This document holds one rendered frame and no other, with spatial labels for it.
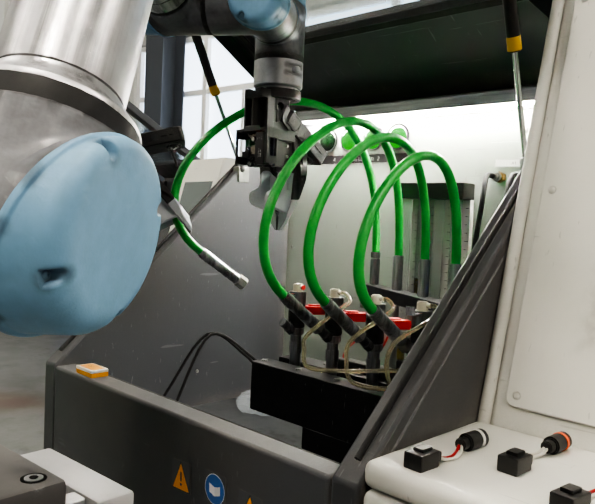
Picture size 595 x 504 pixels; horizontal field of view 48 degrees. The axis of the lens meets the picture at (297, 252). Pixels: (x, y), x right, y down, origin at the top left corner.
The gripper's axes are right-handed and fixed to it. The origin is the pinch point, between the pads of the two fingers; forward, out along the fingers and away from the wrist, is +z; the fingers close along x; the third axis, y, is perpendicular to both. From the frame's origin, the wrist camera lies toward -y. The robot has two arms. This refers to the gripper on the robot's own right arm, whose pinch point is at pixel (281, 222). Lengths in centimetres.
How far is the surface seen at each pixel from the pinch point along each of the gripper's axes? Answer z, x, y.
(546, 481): 23, 50, 12
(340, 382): 22.8, 13.2, -0.5
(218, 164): -31, -241, -180
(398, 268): 6.9, 8.6, -19.7
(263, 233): 1.5, 8.4, 11.5
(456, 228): -0.3, 24.3, -11.4
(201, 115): -105, -507, -368
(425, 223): -0.9, 16.3, -15.4
